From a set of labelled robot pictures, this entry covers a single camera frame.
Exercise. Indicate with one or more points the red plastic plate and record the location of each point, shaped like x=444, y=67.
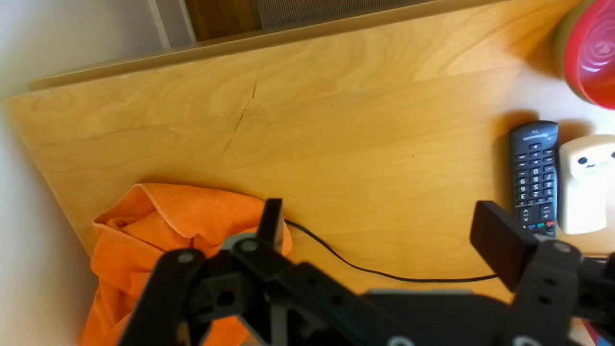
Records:
x=584, y=50

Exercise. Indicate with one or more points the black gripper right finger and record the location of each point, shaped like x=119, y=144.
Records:
x=501, y=242

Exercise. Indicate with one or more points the white plastic block with holes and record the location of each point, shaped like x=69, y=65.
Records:
x=586, y=169

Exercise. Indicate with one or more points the black remote controller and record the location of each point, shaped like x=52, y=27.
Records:
x=534, y=185

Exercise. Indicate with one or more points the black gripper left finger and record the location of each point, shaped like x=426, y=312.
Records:
x=269, y=229

